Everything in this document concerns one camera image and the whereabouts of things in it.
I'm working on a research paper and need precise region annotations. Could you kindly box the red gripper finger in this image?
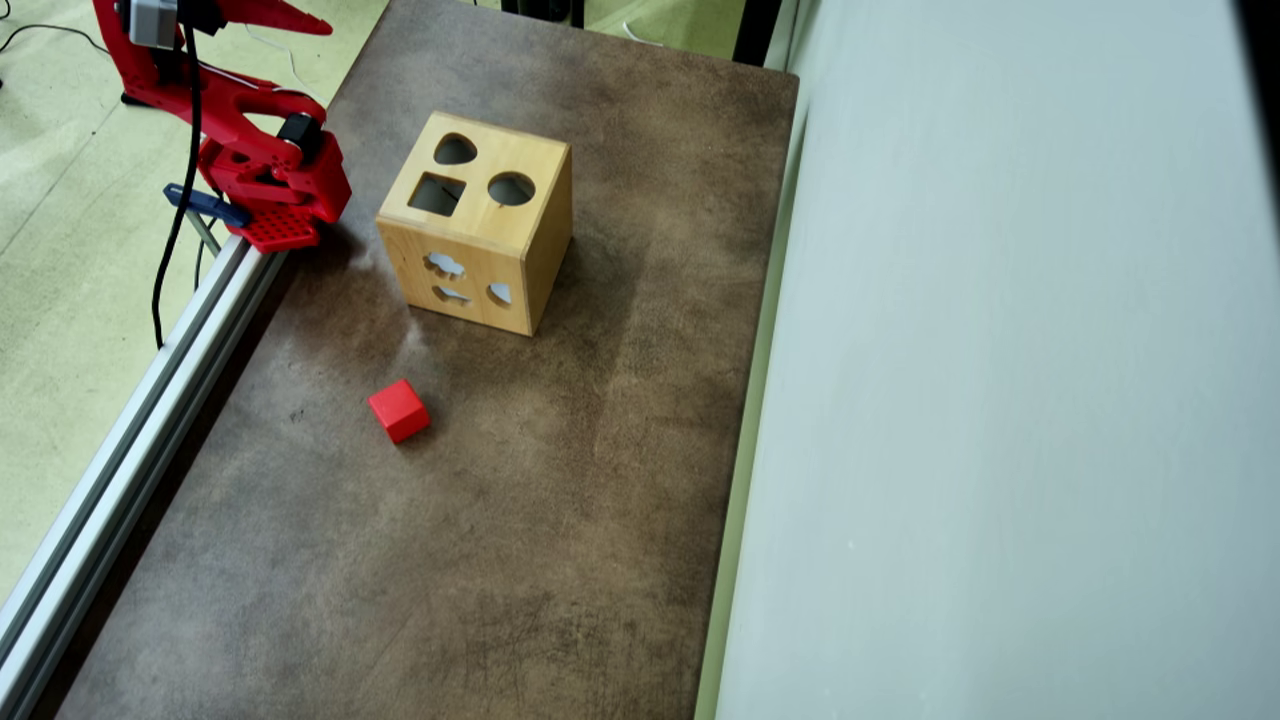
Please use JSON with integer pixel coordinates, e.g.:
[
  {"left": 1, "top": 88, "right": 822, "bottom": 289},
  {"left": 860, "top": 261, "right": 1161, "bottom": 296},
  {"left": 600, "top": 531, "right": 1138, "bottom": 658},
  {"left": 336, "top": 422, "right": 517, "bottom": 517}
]
[{"left": 226, "top": 0, "right": 333, "bottom": 37}]

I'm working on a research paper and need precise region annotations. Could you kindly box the red wooden cube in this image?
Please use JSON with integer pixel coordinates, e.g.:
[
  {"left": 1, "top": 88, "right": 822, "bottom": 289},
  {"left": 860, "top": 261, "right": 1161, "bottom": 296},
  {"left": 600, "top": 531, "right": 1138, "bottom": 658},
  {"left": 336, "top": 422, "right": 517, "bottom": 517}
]
[{"left": 368, "top": 378, "right": 432, "bottom": 445}]

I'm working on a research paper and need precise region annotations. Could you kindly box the red robot base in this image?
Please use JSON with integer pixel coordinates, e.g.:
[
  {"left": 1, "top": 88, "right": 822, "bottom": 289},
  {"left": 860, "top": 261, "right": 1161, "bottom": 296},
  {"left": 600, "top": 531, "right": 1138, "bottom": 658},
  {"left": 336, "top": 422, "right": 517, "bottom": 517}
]
[{"left": 197, "top": 135, "right": 353, "bottom": 253}]

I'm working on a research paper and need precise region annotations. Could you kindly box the blue clamp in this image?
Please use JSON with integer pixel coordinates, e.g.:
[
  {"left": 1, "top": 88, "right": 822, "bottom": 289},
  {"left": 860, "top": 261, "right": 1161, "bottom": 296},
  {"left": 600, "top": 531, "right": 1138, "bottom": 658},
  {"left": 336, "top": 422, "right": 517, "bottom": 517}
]
[{"left": 163, "top": 183, "right": 251, "bottom": 256}]

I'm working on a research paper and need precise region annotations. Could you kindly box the black furniture base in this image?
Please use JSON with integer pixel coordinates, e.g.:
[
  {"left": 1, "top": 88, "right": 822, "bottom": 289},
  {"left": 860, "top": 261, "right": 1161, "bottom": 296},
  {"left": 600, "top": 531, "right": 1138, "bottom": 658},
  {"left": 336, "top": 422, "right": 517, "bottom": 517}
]
[{"left": 500, "top": 0, "right": 587, "bottom": 29}]

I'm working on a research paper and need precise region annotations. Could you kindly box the wooden shape sorter box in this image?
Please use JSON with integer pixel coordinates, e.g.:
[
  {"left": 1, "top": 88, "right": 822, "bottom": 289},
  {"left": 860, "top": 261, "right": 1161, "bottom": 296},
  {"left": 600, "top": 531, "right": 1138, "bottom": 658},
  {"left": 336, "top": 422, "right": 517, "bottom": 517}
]
[{"left": 376, "top": 111, "right": 574, "bottom": 337}]

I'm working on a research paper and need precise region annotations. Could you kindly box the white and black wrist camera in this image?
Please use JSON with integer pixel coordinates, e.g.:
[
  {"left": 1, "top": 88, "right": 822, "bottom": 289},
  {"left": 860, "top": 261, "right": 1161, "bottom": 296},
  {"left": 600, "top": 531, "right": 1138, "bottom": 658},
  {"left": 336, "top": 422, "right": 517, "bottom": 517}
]
[{"left": 128, "top": 0, "right": 181, "bottom": 51}]

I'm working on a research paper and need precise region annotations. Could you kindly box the thick black camera cable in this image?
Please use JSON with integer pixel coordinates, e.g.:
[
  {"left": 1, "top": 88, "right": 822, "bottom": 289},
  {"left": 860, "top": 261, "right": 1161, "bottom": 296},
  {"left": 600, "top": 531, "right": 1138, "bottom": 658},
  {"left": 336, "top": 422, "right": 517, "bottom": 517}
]
[{"left": 150, "top": 25, "right": 206, "bottom": 351}]

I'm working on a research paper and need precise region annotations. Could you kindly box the thin black floor cable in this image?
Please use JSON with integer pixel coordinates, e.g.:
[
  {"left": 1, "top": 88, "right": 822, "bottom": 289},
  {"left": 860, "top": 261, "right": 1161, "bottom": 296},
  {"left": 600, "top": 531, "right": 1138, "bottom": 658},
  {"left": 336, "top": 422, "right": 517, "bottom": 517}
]
[{"left": 0, "top": 22, "right": 109, "bottom": 56}]

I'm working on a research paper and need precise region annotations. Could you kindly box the aluminium extrusion rail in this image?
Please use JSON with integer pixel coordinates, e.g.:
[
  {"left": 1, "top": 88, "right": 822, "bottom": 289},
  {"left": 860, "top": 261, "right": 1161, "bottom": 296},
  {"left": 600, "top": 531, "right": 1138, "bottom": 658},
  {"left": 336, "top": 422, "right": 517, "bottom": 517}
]
[{"left": 0, "top": 232, "right": 291, "bottom": 720}]

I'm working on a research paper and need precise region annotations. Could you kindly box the dark vertical post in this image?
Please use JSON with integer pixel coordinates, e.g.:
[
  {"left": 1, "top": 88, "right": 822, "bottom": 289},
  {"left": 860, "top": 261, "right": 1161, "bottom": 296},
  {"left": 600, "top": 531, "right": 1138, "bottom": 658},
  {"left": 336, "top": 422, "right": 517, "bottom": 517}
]
[{"left": 733, "top": 0, "right": 783, "bottom": 69}]

